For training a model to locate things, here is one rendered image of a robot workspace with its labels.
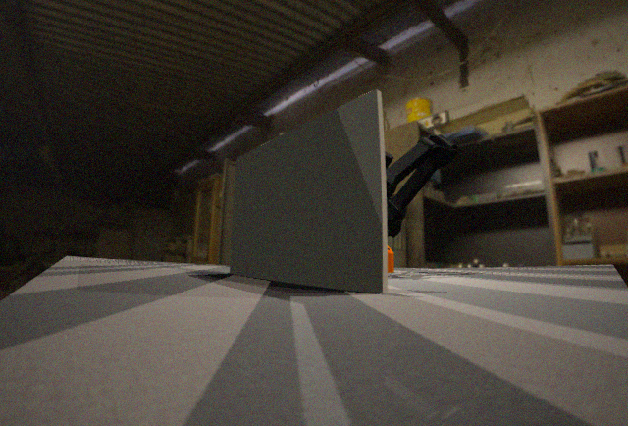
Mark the dark grey flat panel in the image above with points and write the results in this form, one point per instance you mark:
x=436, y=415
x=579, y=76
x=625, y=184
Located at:
x=310, y=206

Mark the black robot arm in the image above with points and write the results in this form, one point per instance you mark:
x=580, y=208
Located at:
x=427, y=156

